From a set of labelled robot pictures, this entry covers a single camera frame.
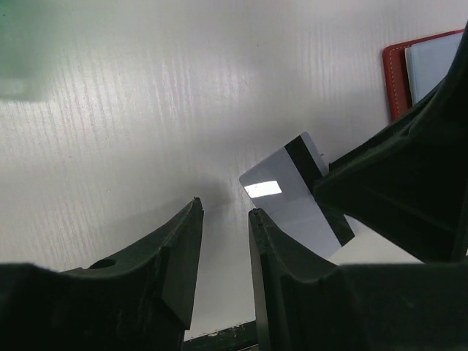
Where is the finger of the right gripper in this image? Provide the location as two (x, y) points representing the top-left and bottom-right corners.
(314, 39), (467, 263)

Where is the red card holder wallet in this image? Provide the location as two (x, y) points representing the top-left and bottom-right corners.
(382, 29), (464, 121)

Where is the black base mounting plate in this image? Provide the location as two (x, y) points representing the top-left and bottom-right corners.
(182, 321), (258, 351)

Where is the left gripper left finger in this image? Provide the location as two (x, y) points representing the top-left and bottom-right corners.
(1, 198), (203, 350)

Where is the white striped card back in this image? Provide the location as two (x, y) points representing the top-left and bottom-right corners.
(239, 132), (355, 258)

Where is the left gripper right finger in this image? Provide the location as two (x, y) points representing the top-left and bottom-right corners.
(249, 209), (467, 350)

